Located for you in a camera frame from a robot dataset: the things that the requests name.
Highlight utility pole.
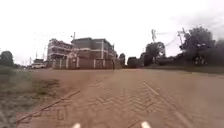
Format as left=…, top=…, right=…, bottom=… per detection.
left=150, top=28, right=157, bottom=44
left=177, top=27, right=187, bottom=47

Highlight red brick paved road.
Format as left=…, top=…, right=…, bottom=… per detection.
left=15, top=68, right=224, bottom=128

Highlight grass strip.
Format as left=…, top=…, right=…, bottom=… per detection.
left=146, top=64, right=224, bottom=75

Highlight robot's own part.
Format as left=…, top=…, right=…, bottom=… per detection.
left=140, top=121, right=152, bottom=128
left=72, top=122, right=82, bottom=128

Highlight large dark tree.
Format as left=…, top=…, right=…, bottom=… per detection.
left=179, top=26, right=224, bottom=67

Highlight overhead wires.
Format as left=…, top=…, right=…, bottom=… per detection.
left=153, top=27, right=188, bottom=48

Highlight grass and dirt verge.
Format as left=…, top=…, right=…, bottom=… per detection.
left=0, top=68, right=81, bottom=128

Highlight dark green tree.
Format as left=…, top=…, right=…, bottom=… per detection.
left=0, top=50, right=15, bottom=68

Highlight dark hedge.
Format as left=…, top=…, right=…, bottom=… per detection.
left=126, top=56, right=143, bottom=69

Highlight white vehicle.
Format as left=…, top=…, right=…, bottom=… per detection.
left=30, top=62, right=46, bottom=70

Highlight brown multi-storey building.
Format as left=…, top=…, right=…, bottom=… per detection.
left=46, top=36, right=117, bottom=62

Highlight brown wall with pale pillars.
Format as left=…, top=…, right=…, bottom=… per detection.
left=50, top=56, right=122, bottom=70

